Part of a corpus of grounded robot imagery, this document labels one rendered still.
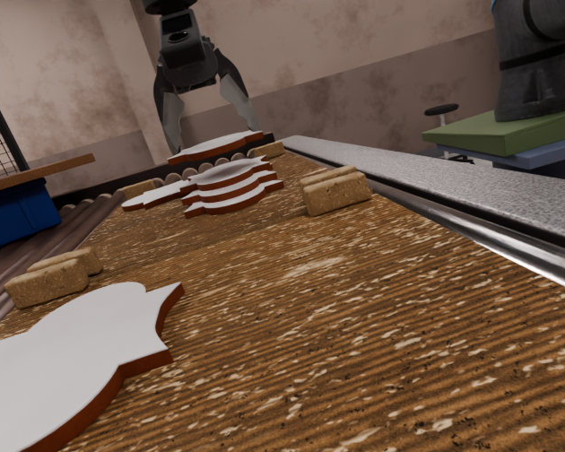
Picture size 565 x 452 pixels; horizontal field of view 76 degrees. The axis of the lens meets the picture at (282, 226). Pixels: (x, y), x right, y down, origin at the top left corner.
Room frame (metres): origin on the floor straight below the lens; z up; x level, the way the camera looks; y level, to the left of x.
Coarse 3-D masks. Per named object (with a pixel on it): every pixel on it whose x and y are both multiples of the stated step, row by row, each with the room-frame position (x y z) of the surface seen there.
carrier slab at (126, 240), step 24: (288, 168) 0.58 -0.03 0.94; (312, 168) 0.53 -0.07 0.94; (288, 192) 0.43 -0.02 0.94; (120, 216) 0.58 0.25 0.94; (144, 216) 0.53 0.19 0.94; (168, 216) 0.49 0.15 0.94; (216, 216) 0.42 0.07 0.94; (240, 216) 0.39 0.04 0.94; (264, 216) 0.36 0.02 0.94; (288, 216) 0.34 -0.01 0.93; (96, 240) 0.47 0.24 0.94; (120, 240) 0.43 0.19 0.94; (144, 240) 0.40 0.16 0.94; (168, 240) 0.37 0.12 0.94; (192, 240) 0.35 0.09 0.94; (216, 240) 0.34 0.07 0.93; (120, 264) 0.34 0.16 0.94; (144, 264) 0.33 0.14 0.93
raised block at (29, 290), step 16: (32, 272) 0.30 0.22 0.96; (48, 272) 0.29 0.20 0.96; (64, 272) 0.29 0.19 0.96; (80, 272) 0.30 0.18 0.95; (16, 288) 0.29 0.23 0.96; (32, 288) 0.29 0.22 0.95; (48, 288) 0.29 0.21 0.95; (64, 288) 0.29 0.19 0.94; (80, 288) 0.29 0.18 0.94; (16, 304) 0.29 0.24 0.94; (32, 304) 0.29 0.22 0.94
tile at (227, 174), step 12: (264, 156) 0.58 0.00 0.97; (216, 168) 0.59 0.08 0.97; (228, 168) 0.56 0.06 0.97; (240, 168) 0.52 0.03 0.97; (252, 168) 0.51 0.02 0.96; (264, 168) 0.51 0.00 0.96; (192, 180) 0.54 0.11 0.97; (204, 180) 0.50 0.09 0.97; (216, 180) 0.48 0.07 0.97; (228, 180) 0.47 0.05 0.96; (240, 180) 0.48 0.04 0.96
